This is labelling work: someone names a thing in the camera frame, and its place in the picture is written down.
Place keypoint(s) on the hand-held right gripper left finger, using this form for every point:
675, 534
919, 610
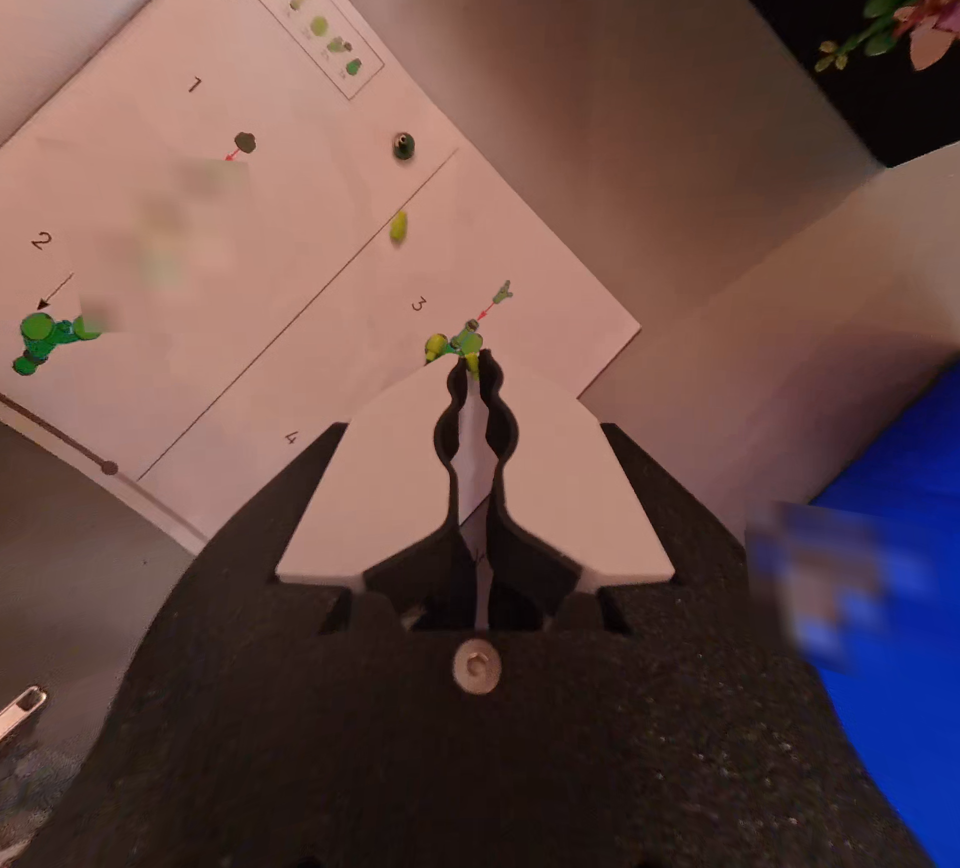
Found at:
375, 493

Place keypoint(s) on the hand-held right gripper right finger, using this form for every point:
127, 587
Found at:
570, 493

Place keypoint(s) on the lime green toy brick piece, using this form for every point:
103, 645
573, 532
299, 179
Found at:
399, 227

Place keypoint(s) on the blue plastic bin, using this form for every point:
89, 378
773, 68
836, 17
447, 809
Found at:
922, 583

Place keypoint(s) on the dark green toy brick piece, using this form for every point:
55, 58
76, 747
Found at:
403, 146

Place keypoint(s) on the white instruction booklet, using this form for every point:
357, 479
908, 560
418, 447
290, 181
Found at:
315, 133

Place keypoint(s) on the person's beige zip jacket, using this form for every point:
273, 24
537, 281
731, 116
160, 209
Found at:
22, 710

